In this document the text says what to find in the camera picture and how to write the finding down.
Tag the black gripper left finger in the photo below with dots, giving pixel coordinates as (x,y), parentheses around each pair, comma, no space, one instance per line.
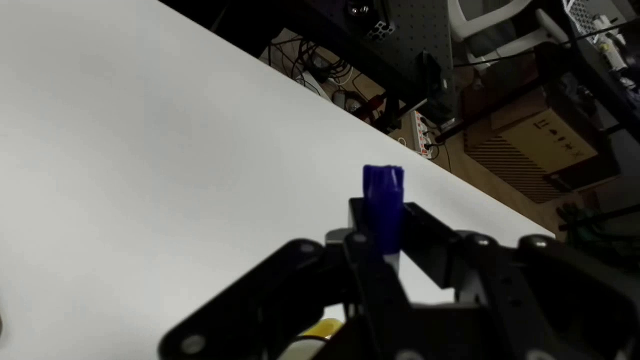
(286,293)

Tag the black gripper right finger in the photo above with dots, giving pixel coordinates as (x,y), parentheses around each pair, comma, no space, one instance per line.
(520,293)

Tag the white marker with blue cap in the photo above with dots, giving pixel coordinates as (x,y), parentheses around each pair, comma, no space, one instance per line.
(383,206)

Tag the yellow enamel cup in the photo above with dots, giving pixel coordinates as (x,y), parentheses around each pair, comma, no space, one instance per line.
(327,328)

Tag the brown cardboard box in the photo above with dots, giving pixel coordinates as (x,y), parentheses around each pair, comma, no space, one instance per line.
(533,143)

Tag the white chair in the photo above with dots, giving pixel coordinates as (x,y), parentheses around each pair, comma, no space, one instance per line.
(467,20)

